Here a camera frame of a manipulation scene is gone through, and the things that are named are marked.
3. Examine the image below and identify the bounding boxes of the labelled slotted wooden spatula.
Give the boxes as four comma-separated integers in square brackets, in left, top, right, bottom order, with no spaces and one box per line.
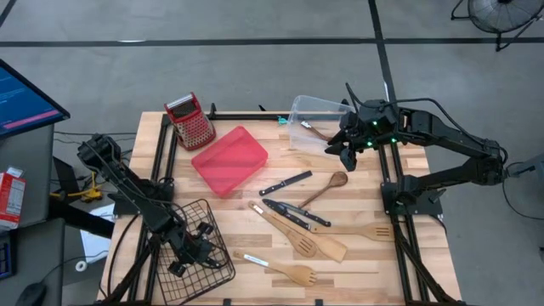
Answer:
[247,200,318,259]

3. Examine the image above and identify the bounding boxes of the clear plastic container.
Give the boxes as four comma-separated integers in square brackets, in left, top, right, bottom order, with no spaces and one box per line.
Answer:
[287,94,358,161]

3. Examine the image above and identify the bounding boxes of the labelled dark wooden spoon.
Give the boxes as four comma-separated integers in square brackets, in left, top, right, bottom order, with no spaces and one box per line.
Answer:
[300,120,333,143]

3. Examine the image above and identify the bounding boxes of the black desk leg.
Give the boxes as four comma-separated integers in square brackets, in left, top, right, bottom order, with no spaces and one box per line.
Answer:
[47,156,116,240]

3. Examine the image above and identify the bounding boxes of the white paper sheet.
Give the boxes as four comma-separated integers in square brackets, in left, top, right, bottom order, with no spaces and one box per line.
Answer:
[79,205,116,264]

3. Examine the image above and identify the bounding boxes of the blue-screen monitor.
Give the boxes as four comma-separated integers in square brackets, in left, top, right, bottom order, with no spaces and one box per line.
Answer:
[0,58,71,138]

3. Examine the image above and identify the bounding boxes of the large black-handled knife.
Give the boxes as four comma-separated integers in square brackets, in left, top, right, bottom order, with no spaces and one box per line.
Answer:
[262,198,312,232]

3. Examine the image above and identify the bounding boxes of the thick dark cable bundle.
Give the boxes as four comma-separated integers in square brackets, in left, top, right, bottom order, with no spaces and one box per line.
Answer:
[105,214,141,298]

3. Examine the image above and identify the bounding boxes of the black-handled steel knife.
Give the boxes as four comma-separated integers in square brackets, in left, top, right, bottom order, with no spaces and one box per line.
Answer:
[280,201,333,228]

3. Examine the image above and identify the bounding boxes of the red cardboard carton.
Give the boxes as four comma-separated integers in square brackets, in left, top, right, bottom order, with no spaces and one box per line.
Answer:
[0,166,27,231]

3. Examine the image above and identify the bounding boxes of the labelled wooden fork spatula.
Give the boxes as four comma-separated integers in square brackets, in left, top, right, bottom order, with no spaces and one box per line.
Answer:
[232,250,319,287]

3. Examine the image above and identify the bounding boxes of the grey floor stand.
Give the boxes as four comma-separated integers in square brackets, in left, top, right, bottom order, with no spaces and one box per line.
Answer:
[504,153,544,179]

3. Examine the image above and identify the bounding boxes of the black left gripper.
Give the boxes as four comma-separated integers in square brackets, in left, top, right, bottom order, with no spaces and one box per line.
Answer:
[163,219,223,278]

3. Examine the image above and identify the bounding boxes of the black floor fan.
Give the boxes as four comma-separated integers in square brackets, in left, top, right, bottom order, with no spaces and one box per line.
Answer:
[450,0,544,53]

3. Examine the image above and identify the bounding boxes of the slim all-black knife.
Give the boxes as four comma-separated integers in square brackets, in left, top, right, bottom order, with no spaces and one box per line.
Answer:
[258,170,314,197]

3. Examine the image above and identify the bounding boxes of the red box grater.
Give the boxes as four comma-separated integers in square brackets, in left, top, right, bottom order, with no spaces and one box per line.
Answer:
[163,91,218,152]

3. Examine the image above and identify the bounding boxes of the black floor cable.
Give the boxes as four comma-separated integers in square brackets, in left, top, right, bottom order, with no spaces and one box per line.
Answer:
[501,161,544,222]

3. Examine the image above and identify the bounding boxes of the black computer mouse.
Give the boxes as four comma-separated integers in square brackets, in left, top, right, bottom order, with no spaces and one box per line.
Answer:
[14,281,48,306]

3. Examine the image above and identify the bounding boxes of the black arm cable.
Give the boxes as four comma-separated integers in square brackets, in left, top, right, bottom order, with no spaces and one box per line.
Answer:
[343,82,509,171]

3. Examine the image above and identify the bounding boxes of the black wire basket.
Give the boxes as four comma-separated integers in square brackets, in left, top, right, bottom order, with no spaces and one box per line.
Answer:
[155,198,237,306]

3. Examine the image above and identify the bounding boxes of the pink plastic container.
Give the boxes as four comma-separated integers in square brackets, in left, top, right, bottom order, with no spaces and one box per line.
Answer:
[190,125,269,198]

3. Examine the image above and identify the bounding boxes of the black aluminium table frame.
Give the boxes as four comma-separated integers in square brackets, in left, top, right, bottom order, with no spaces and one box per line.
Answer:
[99,101,468,306]

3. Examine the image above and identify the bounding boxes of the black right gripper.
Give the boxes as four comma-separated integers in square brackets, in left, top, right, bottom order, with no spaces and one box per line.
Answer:
[324,99,401,173]

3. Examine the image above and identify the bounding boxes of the yellow cable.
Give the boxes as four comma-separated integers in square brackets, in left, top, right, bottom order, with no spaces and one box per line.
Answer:
[49,167,104,203]

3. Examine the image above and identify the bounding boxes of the grey desk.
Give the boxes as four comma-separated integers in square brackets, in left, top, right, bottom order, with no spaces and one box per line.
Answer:
[0,122,65,306]

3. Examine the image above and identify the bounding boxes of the thin floor cables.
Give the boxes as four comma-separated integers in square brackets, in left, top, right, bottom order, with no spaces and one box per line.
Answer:
[53,130,137,146]

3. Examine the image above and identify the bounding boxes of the flat wooden spatula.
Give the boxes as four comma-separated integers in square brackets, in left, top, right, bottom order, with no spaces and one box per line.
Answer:
[266,211,349,264]

